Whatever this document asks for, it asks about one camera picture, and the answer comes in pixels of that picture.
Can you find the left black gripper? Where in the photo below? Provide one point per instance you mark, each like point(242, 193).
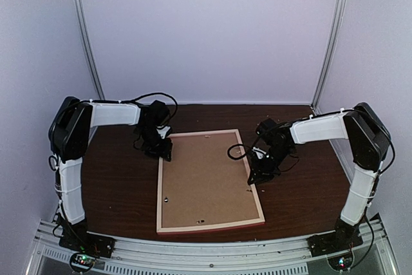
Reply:
point(163, 152)

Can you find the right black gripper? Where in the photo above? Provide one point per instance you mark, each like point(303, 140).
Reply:
point(261, 174)

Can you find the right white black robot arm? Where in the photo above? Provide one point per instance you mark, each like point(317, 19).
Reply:
point(369, 142)

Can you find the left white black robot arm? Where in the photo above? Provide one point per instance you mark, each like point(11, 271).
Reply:
point(69, 140)

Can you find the right round controller board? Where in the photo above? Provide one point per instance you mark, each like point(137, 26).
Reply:
point(342, 262)

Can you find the round controller board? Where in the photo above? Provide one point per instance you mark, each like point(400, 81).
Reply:
point(342, 262)
point(81, 262)

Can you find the left round controller board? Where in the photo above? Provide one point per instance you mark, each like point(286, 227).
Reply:
point(81, 262)

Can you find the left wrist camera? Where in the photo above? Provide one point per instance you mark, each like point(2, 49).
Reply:
point(158, 113)

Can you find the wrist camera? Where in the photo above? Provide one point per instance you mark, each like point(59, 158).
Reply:
point(265, 126)
point(158, 113)

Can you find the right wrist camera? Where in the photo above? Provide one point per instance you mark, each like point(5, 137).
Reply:
point(265, 126)

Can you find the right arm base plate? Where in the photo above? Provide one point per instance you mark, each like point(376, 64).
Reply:
point(329, 243)

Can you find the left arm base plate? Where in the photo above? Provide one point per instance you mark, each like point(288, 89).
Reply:
point(90, 244)

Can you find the left aluminium corner post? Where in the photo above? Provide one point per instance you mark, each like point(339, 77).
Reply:
point(88, 52)

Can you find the aluminium corner post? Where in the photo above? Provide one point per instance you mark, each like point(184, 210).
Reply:
point(337, 18)
point(88, 52)

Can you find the right aluminium corner post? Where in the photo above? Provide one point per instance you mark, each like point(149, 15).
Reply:
point(337, 18)

